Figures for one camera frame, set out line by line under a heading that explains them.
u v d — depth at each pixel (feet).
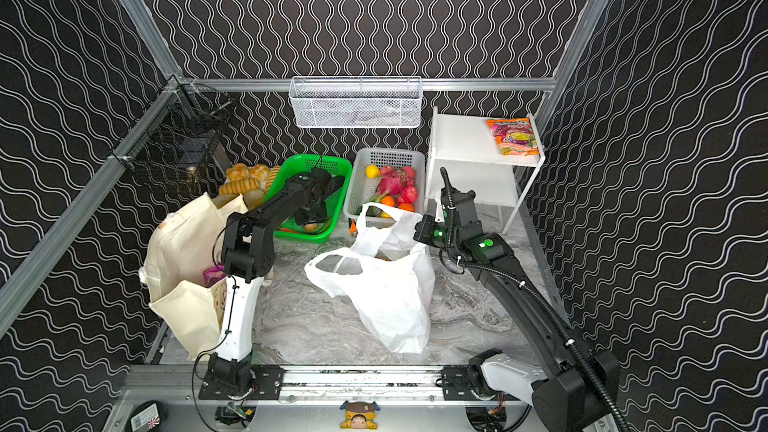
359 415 2.25
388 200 3.43
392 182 3.38
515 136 2.63
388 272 2.27
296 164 3.72
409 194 3.38
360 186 3.62
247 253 1.99
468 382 2.42
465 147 2.70
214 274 2.62
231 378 2.12
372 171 3.83
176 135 3.08
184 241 2.48
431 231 2.20
